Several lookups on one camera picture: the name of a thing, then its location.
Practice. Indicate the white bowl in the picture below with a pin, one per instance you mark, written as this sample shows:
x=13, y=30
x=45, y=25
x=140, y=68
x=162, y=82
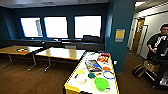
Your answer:
x=81, y=78

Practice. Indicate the white top low table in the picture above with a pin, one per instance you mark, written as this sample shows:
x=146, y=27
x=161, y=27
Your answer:
x=61, y=52

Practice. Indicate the yellow round paddle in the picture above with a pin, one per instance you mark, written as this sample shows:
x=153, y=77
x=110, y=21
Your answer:
x=80, y=71

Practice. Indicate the white wall outlet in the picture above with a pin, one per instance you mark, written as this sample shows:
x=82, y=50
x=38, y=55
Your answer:
x=115, y=62

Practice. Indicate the bright window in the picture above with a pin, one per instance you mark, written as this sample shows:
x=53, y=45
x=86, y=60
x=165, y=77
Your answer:
x=31, y=27
x=87, y=26
x=56, y=27

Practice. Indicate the person in dark jacket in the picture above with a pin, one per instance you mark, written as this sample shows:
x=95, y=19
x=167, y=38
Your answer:
x=159, y=43

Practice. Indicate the blue game box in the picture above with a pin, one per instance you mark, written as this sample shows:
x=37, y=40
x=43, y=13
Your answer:
x=93, y=66

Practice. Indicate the orange red board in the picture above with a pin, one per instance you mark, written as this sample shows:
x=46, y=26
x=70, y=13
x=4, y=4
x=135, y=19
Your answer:
x=103, y=58

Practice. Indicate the white hallway door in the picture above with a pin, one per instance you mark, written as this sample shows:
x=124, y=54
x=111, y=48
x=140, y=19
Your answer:
x=144, y=41

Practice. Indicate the framed wall picture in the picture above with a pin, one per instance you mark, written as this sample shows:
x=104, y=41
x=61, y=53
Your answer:
x=120, y=35

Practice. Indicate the green bowl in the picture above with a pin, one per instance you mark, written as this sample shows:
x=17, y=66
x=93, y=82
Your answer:
x=101, y=83

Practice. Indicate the dark sofa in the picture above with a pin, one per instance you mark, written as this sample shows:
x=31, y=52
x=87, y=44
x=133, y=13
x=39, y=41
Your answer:
x=90, y=42

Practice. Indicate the small yellow table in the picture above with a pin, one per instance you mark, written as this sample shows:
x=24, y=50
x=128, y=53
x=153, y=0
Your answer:
x=10, y=50

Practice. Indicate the orange red toy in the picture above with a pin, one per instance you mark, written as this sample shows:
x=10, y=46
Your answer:
x=22, y=50

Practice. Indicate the orange round disc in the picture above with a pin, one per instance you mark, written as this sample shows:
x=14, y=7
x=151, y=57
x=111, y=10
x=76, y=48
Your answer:
x=106, y=68

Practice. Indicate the brown wooden door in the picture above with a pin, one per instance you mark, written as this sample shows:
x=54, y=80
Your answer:
x=136, y=35

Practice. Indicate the teal round disc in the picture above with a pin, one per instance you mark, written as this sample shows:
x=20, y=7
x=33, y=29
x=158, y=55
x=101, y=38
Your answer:
x=91, y=75

